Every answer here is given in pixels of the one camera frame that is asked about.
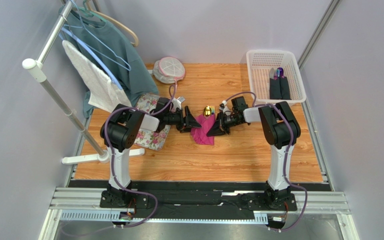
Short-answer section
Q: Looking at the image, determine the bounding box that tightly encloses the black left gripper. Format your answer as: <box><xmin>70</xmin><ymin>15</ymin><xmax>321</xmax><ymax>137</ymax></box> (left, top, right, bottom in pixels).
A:
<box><xmin>164</xmin><ymin>106</ymin><xmax>202</xmax><ymax>133</ymax></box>

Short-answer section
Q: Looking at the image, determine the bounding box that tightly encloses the magenta paper napkin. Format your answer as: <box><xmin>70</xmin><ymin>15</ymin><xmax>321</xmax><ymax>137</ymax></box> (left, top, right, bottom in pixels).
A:
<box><xmin>190</xmin><ymin>114</ymin><xmax>216</xmax><ymax>146</ymax></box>

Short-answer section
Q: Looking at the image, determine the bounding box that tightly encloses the iridescent gold spoon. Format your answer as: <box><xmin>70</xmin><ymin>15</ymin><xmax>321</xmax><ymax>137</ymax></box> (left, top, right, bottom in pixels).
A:
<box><xmin>203</xmin><ymin>105</ymin><xmax>212</xmax><ymax>118</ymax></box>

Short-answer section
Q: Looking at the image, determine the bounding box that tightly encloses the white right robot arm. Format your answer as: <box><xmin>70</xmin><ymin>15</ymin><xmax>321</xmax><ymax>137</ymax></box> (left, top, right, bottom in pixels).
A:
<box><xmin>206</xmin><ymin>96</ymin><xmax>301</xmax><ymax>210</ymax></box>

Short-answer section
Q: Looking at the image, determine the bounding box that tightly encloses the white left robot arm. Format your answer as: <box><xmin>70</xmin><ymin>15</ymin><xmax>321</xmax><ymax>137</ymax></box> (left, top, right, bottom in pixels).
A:
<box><xmin>100</xmin><ymin>97</ymin><xmax>202</xmax><ymax>208</ymax></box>

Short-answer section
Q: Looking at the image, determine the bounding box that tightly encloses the dark rolled napkin bundle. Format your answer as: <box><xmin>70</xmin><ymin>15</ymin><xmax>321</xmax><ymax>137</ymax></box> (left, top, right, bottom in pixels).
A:
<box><xmin>269</xmin><ymin>67</ymin><xmax>292</xmax><ymax>100</ymax></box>

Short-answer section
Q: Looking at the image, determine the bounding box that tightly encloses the floral cloth mat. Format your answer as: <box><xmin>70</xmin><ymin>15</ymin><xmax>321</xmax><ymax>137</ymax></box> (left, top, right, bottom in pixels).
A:
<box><xmin>134</xmin><ymin>93</ymin><xmax>171</xmax><ymax>151</ymax></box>

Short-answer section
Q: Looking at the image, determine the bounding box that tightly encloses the white mesh laundry pouch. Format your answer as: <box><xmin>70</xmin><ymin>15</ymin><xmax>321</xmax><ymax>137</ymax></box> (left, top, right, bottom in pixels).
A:
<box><xmin>152</xmin><ymin>56</ymin><xmax>186</xmax><ymax>84</ymax></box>

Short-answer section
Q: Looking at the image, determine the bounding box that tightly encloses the white plastic basket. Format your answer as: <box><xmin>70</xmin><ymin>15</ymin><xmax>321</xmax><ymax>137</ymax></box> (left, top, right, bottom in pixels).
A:
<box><xmin>246</xmin><ymin>49</ymin><xmax>307</xmax><ymax>106</ymax></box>

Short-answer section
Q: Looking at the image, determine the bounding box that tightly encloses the white towel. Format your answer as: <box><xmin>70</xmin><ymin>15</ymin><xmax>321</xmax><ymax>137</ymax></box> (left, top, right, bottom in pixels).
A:
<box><xmin>62</xmin><ymin>40</ymin><xmax>132</xmax><ymax>113</ymax></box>

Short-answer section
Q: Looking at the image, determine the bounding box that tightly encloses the wooden clothes hanger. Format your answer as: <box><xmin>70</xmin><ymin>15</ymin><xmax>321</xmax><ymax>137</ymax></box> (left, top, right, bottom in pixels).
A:
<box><xmin>83</xmin><ymin>0</ymin><xmax>140</xmax><ymax>48</ymax></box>

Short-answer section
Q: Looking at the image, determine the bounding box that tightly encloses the teal t-shirt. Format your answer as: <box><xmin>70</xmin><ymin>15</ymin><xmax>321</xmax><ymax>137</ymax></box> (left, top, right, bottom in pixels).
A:
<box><xmin>59</xmin><ymin>9</ymin><xmax>159</xmax><ymax>117</ymax></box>

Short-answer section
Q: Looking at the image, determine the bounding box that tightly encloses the blue clothes hanger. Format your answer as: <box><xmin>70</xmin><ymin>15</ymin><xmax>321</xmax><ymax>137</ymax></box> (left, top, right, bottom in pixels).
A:
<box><xmin>58</xmin><ymin>11</ymin><xmax>132</xmax><ymax>90</ymax></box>

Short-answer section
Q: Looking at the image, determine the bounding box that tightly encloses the metal clothes rack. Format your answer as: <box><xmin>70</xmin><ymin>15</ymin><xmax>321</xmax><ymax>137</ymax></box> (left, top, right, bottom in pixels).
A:
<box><xmin>22</xmin><ymin>0</ymin><xmax>146</xmax><ymax>166</ymax></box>

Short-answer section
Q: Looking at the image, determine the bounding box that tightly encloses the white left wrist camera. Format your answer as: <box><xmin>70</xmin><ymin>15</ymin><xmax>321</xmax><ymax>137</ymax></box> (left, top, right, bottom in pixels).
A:
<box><xmin>171</xmin><ymin>96</ymin><xmax>185</xmax><ymax>112</ymax></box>

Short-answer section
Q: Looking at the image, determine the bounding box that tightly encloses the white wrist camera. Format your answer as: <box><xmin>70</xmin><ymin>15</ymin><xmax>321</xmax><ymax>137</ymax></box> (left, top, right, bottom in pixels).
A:
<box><xmin>219</xmin><ymin>100</ymin><xmax>231</xmax><ymax>116</ymax></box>
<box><xmin>171</xmin><ymin>96</ymin><xmax>185</xmax><ymax>112</ymax></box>

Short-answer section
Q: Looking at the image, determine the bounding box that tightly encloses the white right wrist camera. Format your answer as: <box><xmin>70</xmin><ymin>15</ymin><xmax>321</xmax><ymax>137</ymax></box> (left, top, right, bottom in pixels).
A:
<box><xmin>219</xmin><ymin>100</ymin><xmax>231</xmax><ymax>116</ymax></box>

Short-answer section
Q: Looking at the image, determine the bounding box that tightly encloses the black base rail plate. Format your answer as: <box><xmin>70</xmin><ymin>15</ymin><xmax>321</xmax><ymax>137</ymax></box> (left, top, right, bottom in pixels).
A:
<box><xmin>99</xmin><ymin>181</ymin><xmax>298</xmax><ymax>220</ymax></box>

